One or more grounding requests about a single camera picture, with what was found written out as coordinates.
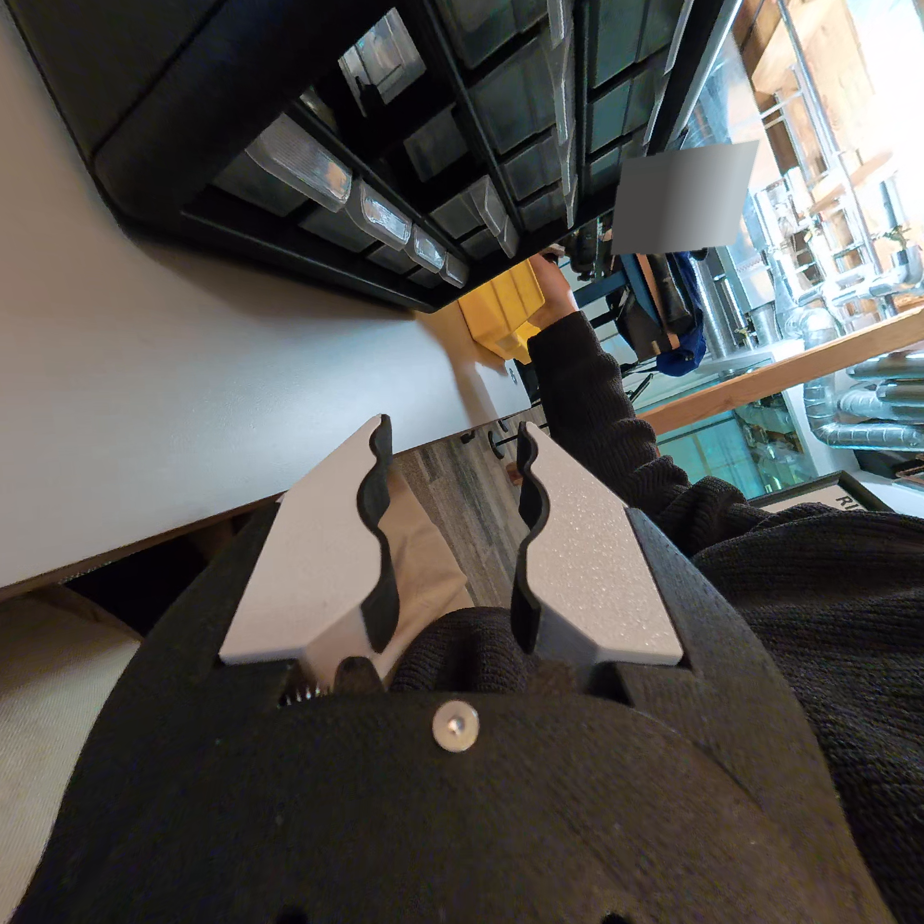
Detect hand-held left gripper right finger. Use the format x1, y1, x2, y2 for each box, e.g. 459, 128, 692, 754
510, 421, 684, 665

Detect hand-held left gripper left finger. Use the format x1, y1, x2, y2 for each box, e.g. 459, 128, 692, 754
217, 413, 401, 683

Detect yellow plastic bin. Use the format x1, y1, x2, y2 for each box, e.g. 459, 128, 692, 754
458, 258, 546, 362

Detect black drawer cabinet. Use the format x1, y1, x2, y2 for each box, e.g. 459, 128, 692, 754
7, 0, 744, 315

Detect person's right hand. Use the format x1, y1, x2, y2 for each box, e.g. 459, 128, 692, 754
529, 253, 580, 334

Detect glass railing panel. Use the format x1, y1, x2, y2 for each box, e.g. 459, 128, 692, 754
653, 390, 824, 499

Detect black knit sweater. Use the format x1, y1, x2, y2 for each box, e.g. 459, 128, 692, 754
390, 498, 924, 924

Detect black framed marker sign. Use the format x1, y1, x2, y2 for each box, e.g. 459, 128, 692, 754
747, 469, 924, 517

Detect wooden handrail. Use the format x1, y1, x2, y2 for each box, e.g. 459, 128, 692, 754
639, 307, 924, 437

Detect beige trousers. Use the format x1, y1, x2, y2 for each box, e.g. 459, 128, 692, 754
0, 469, 474, 924

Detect wooden metal shelving rack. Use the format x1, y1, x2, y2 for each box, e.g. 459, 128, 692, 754
744, 0, 924, 319

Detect group of small cabinet drawers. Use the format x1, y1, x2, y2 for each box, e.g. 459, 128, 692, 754
213, 0, 694, 290

